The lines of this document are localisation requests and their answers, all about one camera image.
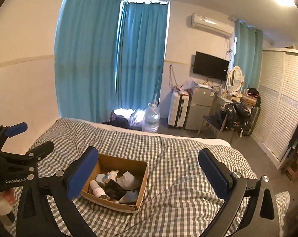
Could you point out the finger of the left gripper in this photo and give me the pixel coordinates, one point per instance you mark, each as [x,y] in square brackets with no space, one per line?
[11,131]
[38,153]

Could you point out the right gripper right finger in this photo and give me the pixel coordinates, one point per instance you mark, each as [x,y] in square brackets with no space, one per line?
[260,217]

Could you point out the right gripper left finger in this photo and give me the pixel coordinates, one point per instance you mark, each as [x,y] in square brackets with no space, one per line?
[34,214]

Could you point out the white hair dryer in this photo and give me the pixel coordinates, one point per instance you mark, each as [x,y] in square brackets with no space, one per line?
[98,189]

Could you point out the black pouch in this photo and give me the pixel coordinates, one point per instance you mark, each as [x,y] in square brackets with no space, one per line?
[114,191]

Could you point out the white socks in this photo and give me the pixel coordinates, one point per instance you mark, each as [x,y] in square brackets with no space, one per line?
[111,175]

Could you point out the white cloth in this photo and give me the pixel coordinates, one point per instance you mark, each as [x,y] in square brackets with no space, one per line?
[128,181]

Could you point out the white earbuds case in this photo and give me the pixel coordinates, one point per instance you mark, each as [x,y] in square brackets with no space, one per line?
[100,179]

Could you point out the cardboard box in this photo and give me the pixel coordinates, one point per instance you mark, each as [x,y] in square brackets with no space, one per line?
[107,163]

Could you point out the grey checked duvet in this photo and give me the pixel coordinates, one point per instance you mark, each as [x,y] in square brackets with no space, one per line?
[178,198]

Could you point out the black bag pile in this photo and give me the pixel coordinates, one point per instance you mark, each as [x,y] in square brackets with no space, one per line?
[242,116]

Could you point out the dark chair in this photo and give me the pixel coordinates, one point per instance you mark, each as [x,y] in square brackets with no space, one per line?
[217,123]

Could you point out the large water bottle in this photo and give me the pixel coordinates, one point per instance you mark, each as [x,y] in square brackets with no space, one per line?
[151,119]

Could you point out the dressing desk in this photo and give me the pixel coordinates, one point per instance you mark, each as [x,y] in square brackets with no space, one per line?
[221,101]

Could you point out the blue curtain left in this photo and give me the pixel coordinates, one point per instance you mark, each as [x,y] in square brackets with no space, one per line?
[108,54]

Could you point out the blue curtain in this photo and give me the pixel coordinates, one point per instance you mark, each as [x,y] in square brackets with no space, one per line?
[108,54]
[248,56]

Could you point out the white louvered wardrobe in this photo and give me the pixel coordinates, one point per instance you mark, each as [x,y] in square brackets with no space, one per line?
[278,90]

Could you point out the silver mini fridge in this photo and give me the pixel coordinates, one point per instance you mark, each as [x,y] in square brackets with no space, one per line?
[200,103]

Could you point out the white suitcase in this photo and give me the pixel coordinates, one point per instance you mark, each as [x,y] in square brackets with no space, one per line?
[178,108]

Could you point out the oval white mirror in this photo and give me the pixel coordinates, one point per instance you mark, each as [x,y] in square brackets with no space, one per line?
[235,80]

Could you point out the blue curtain right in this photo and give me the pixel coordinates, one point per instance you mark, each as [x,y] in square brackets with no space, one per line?
[248,56]

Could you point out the white air conditioner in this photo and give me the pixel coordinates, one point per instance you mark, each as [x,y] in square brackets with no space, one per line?
[211,25]

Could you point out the black wall television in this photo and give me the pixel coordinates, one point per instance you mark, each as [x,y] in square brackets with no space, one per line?
[210,66]

